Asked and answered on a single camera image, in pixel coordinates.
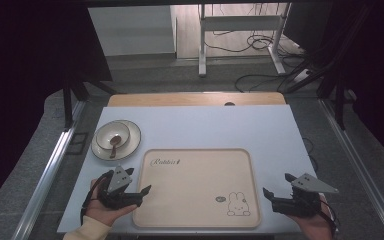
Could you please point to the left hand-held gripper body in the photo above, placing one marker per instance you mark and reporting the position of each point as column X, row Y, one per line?
column 119, row 178

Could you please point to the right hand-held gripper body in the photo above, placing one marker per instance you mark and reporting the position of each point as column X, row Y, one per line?
column 300, row 200

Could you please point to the person's right hand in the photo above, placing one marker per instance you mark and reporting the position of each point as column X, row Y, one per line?
column 315, row 226

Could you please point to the person's left hand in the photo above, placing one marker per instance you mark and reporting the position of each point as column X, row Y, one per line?
column 104, row 213

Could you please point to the brown wooden spoon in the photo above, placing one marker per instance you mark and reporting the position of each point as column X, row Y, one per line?
column 114, row 141

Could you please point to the white plate with dark rim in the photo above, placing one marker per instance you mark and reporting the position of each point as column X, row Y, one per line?
column 134, row 138

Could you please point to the white bowl with dark rim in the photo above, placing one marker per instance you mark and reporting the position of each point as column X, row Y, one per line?
column 106, row 135

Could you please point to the beige tray with rabbit print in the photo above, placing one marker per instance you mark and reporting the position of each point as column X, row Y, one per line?
column 196, row 190

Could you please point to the white table board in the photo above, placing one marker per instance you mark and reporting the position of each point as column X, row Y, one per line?
column 206, row 128

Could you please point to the wooden table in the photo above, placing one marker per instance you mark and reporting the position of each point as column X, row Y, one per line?
column 180, row 99

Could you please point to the black metal stand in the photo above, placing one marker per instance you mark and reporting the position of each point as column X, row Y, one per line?
column 340, row 100
column 68, row 100

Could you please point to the white power strip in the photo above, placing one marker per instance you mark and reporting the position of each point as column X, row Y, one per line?
column 301, row 76

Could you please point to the dark curtain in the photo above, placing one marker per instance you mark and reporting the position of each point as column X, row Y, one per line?
column 26, row 83
column 380, row 66

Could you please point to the metal rail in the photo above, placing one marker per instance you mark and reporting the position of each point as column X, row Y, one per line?
column 360, row 166
column 46, row 173

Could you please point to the white desk frame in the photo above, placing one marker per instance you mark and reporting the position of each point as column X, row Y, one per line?
column 240, row 22

